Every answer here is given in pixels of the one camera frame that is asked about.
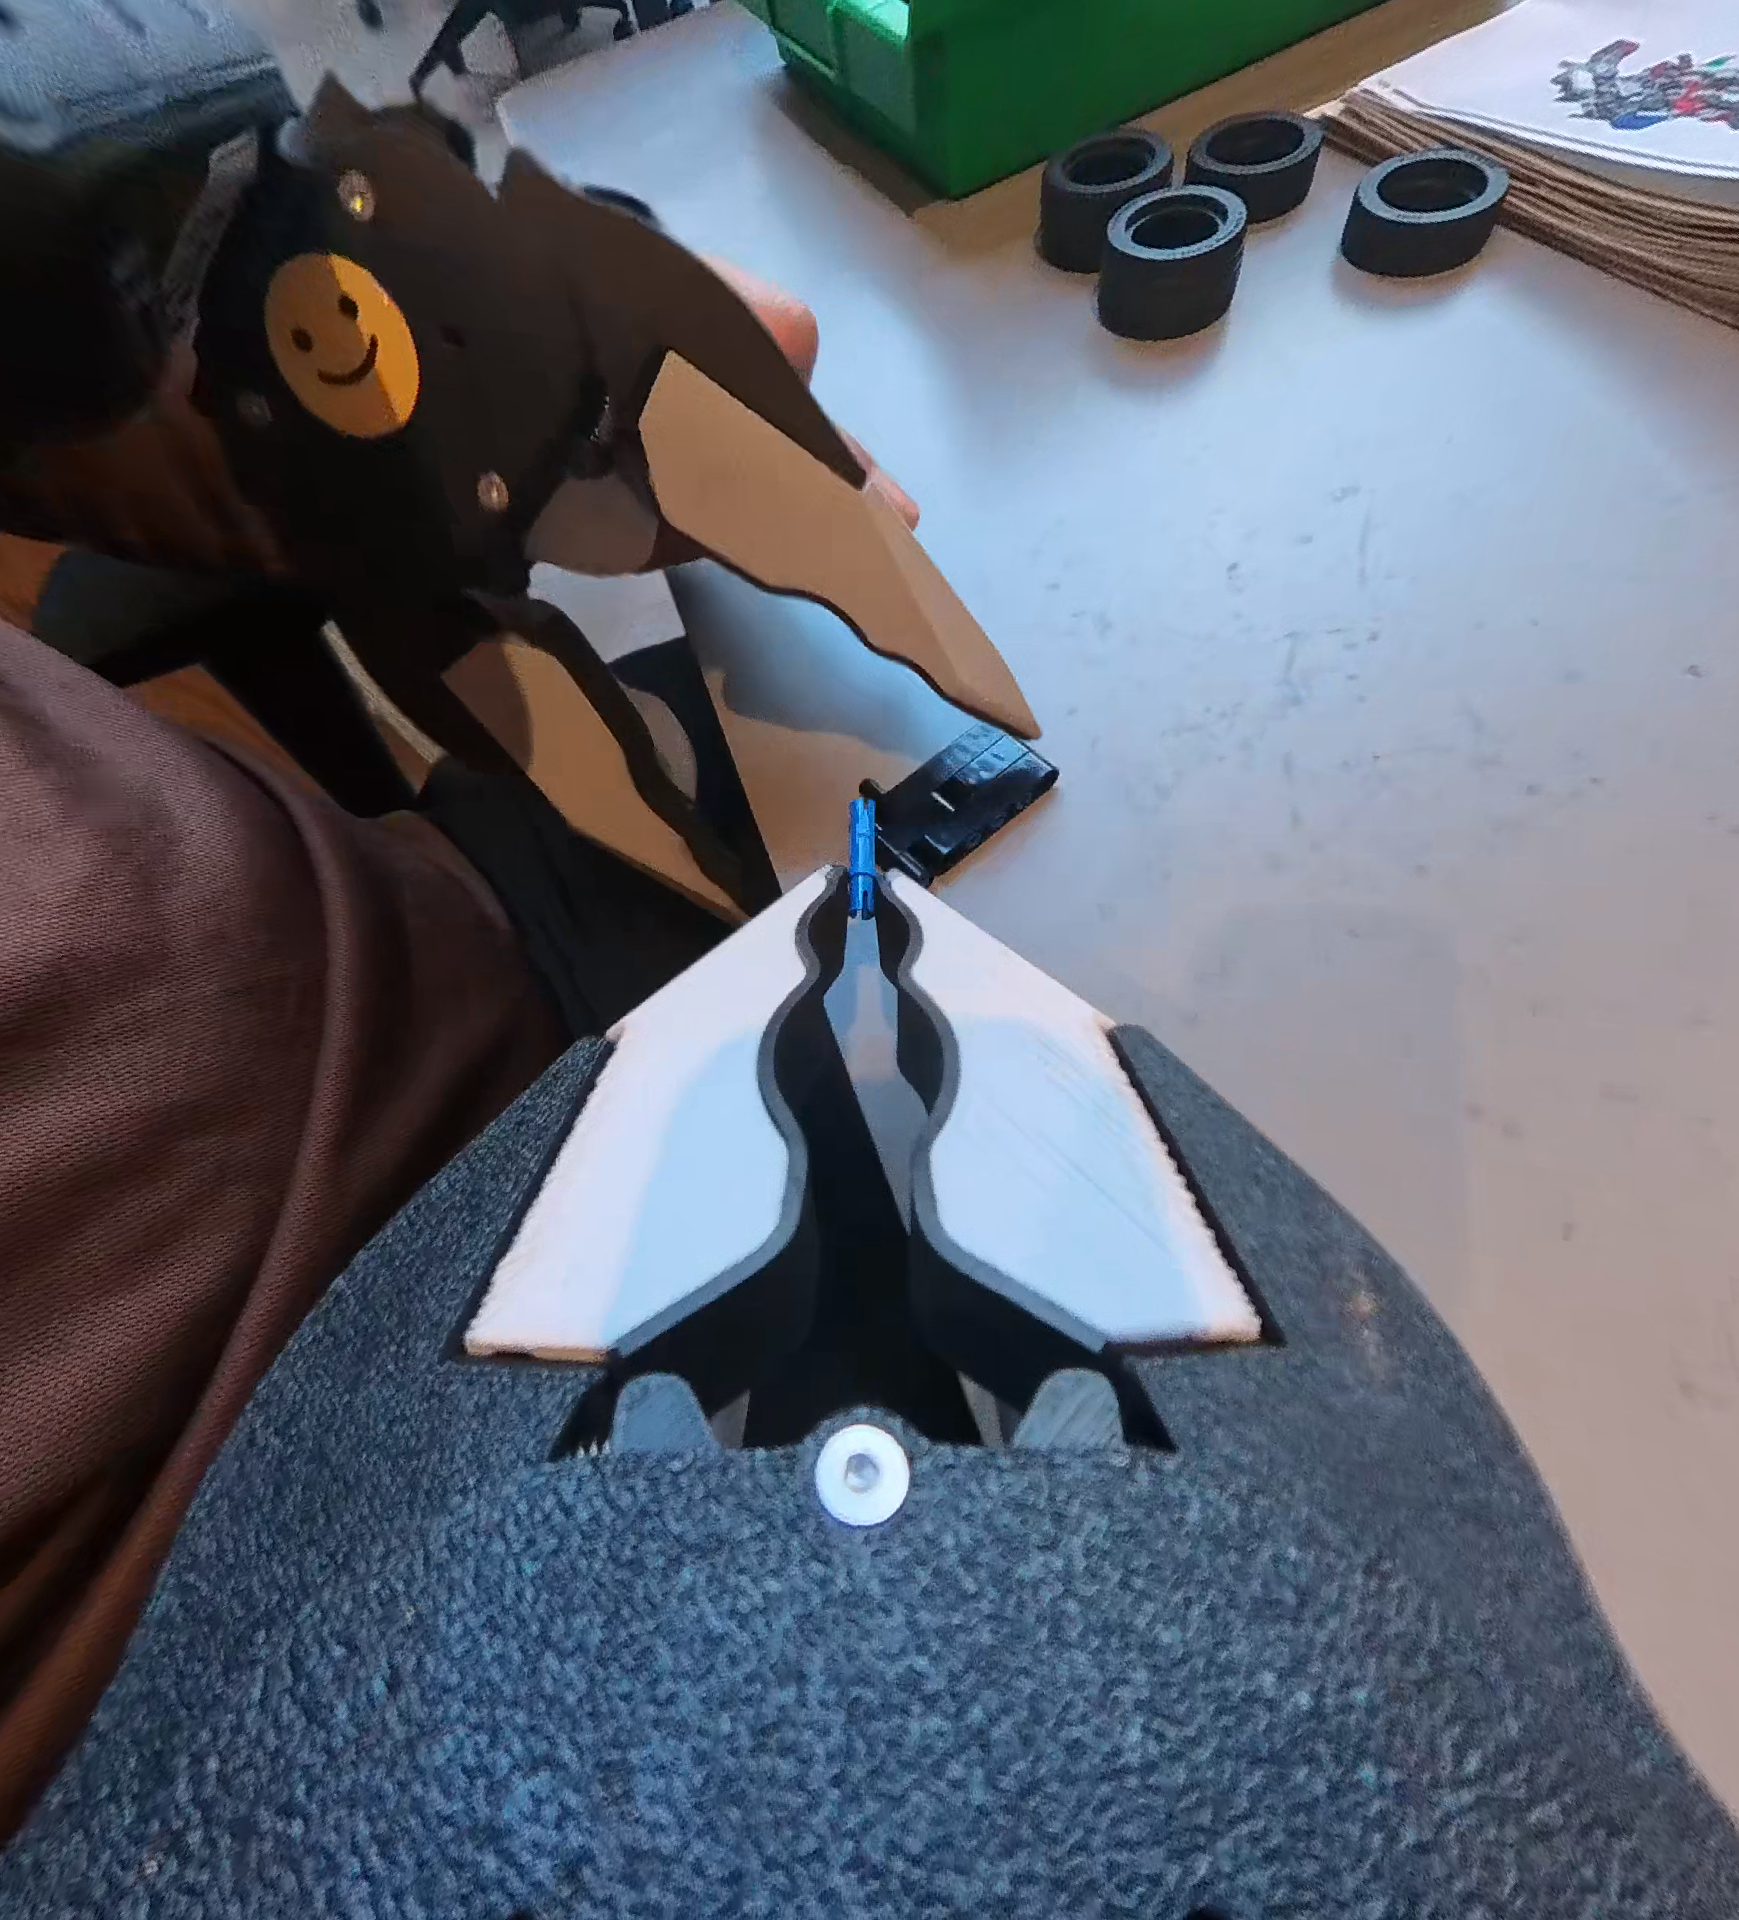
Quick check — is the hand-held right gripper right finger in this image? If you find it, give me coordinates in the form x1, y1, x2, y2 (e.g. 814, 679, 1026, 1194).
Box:
892, 877, 1260, 1405

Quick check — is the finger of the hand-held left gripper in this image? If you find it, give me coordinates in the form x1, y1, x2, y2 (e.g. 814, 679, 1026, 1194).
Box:
427, 630, 752, 921
530, 349, 1046, 741

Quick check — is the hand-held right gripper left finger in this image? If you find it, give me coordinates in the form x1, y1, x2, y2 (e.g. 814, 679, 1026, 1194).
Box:
465, 867, 830, 1413

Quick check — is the black toy brick assembly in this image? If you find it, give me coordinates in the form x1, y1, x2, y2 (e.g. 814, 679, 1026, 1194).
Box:
876, 724, 1064, 883

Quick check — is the person's left forearm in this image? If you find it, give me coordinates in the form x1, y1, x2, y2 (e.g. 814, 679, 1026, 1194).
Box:
0, 90, 227, 541

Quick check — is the grey desk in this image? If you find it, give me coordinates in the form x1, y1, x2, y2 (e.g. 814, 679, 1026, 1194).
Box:
494, 0, 1739, 1909

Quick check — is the person's left hand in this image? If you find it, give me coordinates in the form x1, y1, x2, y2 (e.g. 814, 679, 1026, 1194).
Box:
688, 270, 923, 529

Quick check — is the black toy tyre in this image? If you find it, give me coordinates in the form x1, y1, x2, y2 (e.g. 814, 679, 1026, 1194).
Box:
1339, 151, 1512, 278
1041, 127, 1177, 274
1102, 182, 1250, 339
1184, 112, 1328, 225

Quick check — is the green plastic bin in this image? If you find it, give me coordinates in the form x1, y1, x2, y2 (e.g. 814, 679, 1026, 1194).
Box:
733, 0, 1397, 201

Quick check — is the person's brown shirt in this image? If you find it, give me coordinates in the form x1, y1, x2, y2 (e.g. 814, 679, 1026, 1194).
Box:
0, 569, 614, 1920

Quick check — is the thick instruction booklet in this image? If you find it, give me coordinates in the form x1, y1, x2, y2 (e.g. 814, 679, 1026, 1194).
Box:
1318, 0, 1739, 368

